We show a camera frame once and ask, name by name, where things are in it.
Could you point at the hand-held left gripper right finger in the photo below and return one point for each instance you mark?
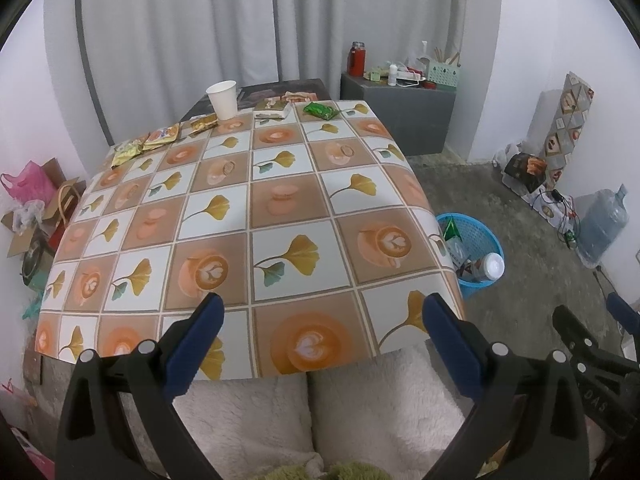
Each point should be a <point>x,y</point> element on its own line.
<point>450,345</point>

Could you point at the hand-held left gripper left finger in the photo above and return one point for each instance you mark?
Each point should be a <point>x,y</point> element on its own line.
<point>197,345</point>

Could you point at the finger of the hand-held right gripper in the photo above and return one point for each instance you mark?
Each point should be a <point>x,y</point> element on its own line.
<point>582,345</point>
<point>625,312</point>

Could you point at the white canister with red cap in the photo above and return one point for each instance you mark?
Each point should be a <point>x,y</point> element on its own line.
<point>487,266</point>

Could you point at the blue plastic waste basket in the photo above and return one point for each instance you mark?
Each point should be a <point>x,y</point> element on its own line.
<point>482,240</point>

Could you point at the large green snack bag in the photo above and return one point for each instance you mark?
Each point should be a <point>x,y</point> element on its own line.
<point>452,230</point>

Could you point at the large clear water jug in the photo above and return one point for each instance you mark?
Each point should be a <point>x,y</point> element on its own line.
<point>602,227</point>

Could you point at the dark snack box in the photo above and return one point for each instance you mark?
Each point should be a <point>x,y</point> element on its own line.
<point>525,172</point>

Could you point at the green fluffy cushion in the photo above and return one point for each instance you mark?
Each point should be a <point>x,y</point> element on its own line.
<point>325,472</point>

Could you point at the dark round tin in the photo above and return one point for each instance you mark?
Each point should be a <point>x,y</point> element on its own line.
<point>37,265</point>

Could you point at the brown paper bag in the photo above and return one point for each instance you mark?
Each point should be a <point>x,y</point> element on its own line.
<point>70,210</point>

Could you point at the patterned folded board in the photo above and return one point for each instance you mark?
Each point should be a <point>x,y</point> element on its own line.
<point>567,130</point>

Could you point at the white plastic bag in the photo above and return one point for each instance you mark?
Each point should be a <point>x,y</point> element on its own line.
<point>506,154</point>

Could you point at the pink gift bag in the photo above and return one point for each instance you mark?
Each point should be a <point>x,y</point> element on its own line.
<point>35,460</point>

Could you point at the gold snack packet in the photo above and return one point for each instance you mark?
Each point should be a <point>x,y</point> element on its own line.
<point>203,124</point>
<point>126,154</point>

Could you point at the cardboard box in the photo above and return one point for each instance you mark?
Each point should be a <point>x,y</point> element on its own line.
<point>20,240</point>

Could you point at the white panel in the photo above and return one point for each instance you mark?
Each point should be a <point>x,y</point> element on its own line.
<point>545,120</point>

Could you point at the yellow orange printed packet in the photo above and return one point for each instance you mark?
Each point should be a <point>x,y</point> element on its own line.
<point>161,137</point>

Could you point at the crumpled clear plastic bag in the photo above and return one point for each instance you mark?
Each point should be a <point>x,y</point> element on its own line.
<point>27,215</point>

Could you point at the grey cabinet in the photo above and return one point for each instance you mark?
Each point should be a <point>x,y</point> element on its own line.
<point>400,120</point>

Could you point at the pink plastic bag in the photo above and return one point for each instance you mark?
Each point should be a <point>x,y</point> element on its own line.
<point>30,185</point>

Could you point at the white paper cup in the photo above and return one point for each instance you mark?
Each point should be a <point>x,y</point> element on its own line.
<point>222,101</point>

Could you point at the small green snack packet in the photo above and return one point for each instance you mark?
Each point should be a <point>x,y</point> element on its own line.
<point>321,110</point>

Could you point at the white flat box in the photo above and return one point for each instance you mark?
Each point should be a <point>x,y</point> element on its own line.
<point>412,80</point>

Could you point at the green dotted pen holder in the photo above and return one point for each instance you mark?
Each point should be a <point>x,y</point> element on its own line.
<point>443,75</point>

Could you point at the dark flat printed box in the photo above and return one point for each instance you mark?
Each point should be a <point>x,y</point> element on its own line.
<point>280,86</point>

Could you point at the small white bottle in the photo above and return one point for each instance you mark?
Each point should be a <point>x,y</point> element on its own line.
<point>394,74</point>

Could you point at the small pale green box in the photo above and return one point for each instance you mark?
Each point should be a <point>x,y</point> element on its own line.
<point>377,74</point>

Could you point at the red thermos bottle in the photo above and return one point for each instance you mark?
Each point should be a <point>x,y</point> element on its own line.
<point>357,60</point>

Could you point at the dark grey curved pole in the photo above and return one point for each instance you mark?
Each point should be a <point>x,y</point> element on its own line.
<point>85,60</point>

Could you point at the grey white curtain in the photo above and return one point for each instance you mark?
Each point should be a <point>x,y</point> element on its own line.
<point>200,20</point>

